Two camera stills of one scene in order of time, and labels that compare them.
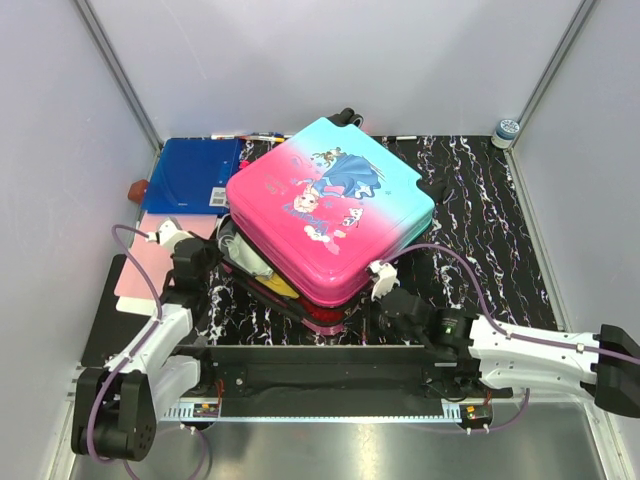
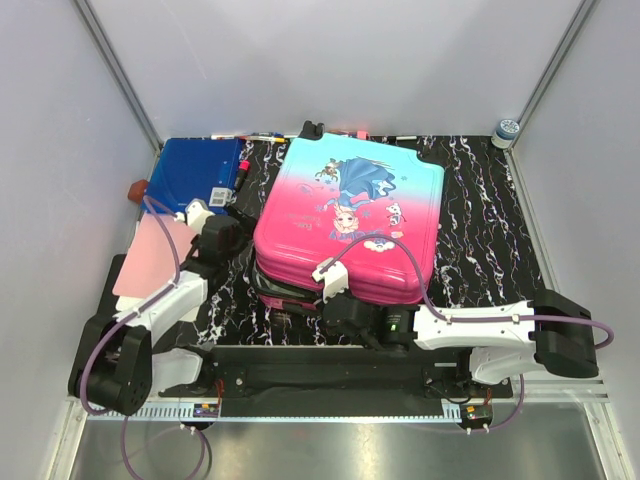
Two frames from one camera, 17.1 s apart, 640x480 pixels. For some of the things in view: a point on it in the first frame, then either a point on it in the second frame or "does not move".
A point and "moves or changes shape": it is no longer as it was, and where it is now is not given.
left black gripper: x=215 y=253 → x=239 y=233
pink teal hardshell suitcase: x=322 y=208 moves or changes shape
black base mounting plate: x=341 y=372 does not move
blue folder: x=191 y=175 does not move
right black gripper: x=380 y=295 → x=346 y=294
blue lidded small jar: x=506 y=131 does not move
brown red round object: x=136 y=190 does not move
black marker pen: x=395 y=138 does not move
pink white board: x=134 y=291 does not move
